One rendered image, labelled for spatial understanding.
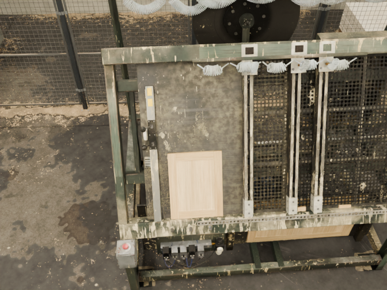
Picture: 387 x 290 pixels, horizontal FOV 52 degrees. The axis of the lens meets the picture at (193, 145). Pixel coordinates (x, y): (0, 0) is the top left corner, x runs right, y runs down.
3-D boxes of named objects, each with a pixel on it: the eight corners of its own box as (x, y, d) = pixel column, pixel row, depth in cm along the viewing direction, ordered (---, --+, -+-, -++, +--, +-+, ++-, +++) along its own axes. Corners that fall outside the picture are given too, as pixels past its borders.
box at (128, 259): (119, 269, 267) (116, 255, 255) (120, 253, 276) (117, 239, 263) (137, 268, 268) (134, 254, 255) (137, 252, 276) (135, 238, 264)
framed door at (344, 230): (246, 240, 340) (246, 242, 339) (253, 201, 302) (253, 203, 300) (347, 233, 345) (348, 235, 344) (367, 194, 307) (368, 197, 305)
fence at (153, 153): (154, 219, 281) (154, 221, 277) (145, 86, 257) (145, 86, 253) (161, 218, 281) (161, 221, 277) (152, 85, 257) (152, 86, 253)
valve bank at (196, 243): (158, 271, 285) (155, 255, 269) (157, 254, 295) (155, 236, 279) (226, 266, 288) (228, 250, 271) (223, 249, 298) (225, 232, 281)
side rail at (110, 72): (120, 217, 285) (118, 224, 275) (106, 63, 258) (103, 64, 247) (128, 217, 286) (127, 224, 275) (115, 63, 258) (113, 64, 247)
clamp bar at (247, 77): (240, 213, 284) (246, 228, 261) (238, 44, 254) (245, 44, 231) (253, 212, 284) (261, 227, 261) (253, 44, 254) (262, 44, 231)
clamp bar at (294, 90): (283, 210, 285) (293, 225, 262) (286, 42, 256) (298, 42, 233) (296, 209, 286) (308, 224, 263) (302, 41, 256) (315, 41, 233)
